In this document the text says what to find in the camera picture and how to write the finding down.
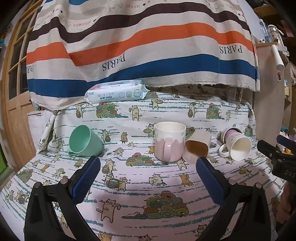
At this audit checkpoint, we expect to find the wooden door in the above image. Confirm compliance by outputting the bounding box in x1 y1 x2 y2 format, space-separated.
1 1 42 171

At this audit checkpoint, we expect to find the white paper roll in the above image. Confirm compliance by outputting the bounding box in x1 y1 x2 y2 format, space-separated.
271 45 285 71

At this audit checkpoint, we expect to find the clear water bottle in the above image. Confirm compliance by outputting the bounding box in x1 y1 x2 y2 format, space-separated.
259 19 269 43

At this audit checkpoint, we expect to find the green plastic cup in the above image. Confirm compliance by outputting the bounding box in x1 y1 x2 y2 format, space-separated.
67 125 103 157

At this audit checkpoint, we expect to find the cat pattern bed sheet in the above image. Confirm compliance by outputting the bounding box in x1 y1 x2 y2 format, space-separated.
1 86 285 240

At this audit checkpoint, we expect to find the pink white ceramic mug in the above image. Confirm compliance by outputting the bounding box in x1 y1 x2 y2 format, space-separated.
154 121 186 163

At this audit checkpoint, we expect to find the white purple mug lying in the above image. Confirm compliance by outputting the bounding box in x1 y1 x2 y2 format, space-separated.
219 127 252 161

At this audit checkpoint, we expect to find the baby wipes pack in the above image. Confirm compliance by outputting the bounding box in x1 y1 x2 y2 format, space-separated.
84 79 149 104

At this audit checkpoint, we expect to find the striped Paris cloth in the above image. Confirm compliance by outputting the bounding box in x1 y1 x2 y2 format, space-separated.
26 1 260 110

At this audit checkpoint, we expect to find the beige square cup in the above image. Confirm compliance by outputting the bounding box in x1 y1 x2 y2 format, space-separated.
182 130 211 164

